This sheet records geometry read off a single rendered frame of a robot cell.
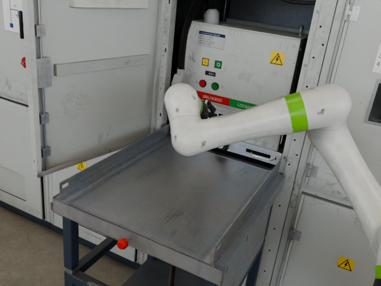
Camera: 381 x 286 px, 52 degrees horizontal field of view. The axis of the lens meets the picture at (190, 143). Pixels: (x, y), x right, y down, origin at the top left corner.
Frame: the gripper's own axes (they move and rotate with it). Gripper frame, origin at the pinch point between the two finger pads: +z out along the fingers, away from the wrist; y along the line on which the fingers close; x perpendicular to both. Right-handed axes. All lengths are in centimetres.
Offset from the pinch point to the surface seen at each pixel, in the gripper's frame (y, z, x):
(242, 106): -13.1, 12.0, 6.0
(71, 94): 7, -31, -45
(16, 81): 3, 15, -124
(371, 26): -44, -13, 47
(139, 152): 19.5, 1.2, -27.9
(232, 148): 4.7, 21.0, 5.1
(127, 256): 76, 57, -45
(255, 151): 2.9, 20.0, 15.6
